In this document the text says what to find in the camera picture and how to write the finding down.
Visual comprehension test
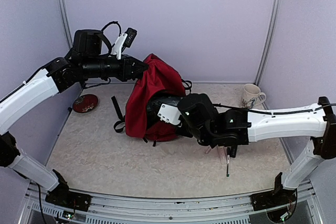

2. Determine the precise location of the red backpack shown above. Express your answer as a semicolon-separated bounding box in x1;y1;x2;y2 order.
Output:
111;54;192;145

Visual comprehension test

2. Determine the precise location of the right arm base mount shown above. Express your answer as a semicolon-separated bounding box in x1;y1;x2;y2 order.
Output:
250;190;297;211

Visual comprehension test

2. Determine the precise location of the green tipped black marker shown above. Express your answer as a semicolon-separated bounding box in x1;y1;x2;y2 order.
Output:
226;147;231;177

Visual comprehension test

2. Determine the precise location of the aluminium frame post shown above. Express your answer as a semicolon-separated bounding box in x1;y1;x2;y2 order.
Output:
57;0;72;49
254;0;281;86

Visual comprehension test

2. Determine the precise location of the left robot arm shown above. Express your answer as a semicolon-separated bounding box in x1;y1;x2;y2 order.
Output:
1;28;148;209

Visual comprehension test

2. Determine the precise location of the pink black highlighter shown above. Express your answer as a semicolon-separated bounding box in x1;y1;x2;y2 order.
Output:
230;145;238;158

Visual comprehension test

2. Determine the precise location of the right aluminium frame post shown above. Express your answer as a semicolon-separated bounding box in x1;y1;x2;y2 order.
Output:
254;0;281;86

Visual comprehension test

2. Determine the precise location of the red floral round case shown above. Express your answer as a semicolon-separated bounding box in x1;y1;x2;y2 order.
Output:
72;94;99;113

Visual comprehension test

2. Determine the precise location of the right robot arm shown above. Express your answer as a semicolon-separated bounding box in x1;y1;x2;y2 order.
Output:
177;93;335;205

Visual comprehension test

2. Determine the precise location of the clear pink pen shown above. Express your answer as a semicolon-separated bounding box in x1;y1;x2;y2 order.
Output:
218;146;227;165

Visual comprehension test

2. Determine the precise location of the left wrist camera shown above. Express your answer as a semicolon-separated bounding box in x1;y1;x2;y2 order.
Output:
111;28;138;60

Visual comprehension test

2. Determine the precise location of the white printed mug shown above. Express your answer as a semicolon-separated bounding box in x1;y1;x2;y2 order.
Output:
241;83;267;109

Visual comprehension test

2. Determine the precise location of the left aluminium frame post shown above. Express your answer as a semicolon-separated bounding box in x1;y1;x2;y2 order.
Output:
57;0;72;49

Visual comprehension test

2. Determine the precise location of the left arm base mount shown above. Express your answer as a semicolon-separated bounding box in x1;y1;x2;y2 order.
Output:
45;190;91;212

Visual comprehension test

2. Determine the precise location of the front aluminium rail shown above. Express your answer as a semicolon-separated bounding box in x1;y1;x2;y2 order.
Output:
25;179;316;224

